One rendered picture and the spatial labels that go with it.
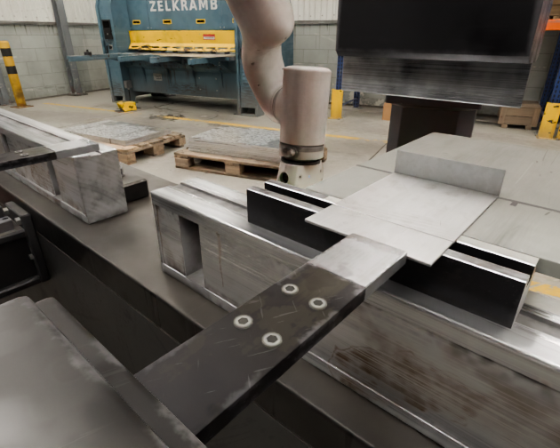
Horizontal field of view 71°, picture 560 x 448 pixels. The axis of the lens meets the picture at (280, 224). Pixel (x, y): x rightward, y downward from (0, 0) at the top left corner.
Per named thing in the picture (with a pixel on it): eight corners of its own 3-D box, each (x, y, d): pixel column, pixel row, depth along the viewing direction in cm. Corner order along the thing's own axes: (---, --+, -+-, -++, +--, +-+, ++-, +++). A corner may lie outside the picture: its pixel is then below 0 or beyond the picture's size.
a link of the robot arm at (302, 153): (305, 148, 67) (304, 166, 68) (332, 143, 73) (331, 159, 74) (268, 141, 72) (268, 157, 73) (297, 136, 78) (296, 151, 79)
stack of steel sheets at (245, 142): (315, 146, 372) (316, 133, 366) (290, 164, 320) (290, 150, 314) (223, 136, 408) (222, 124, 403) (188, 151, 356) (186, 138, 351)
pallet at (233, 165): (326, 159, 381) (327, 145, 375) (297, 186, 315) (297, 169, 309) (220, 147, 425) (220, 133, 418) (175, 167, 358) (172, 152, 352)
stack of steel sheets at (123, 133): (172, 133, 419) (171, 128, 417) (125, 146, 370) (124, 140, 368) (108, 124, 463) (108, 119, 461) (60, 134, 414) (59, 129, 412)
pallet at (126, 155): (186, 146, 428) (185, 132, 422) (128, 165, 365) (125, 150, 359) (111, 133, 481) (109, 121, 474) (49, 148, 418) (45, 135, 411)
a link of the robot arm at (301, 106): (269, 138, 75) (294, 148, 67) (272, 63, 70) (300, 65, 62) (306, 136, 79) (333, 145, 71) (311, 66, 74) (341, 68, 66)
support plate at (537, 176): (608, 168, 39) (612, 158, 39) (564, 282, 21) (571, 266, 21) (431, 140, 50) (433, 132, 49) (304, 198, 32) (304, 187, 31)
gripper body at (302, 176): (300, 161, 68) (296, 220, 72) (332, 153, 75) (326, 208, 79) (268, 153, 72) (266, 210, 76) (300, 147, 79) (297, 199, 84)
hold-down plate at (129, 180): (150, 196, 63) (148, 178, 62) (119, 205, 60) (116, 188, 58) (70, 160, 81) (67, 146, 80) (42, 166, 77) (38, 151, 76)
